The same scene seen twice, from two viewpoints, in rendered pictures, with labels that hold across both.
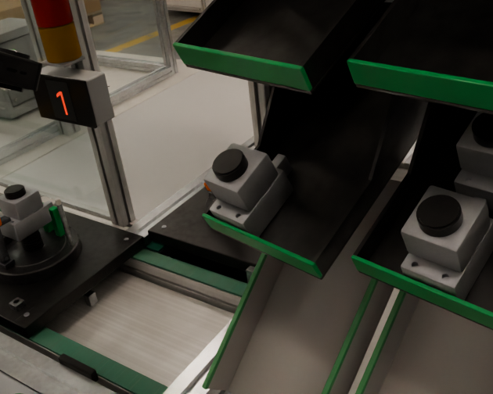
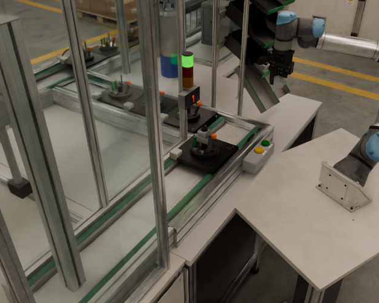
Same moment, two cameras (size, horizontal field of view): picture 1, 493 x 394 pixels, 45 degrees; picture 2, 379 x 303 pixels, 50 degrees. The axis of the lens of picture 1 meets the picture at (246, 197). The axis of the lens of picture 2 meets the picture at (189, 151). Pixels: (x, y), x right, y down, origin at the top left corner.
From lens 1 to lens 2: 2.22 m
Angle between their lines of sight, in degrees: 75
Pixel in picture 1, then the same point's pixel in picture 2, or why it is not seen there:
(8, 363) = (249, 148)
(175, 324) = (225, 134)
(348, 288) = (255, 83)
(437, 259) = not seen: hidden behind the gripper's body
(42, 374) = (251, 143)
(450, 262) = not seen: hidden behind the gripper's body
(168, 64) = not seen: outside the picture
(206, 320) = (224, 129)
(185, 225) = (192, 125)
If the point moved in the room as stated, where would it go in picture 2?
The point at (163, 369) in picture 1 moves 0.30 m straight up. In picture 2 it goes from (242, 134) to (246, 83)
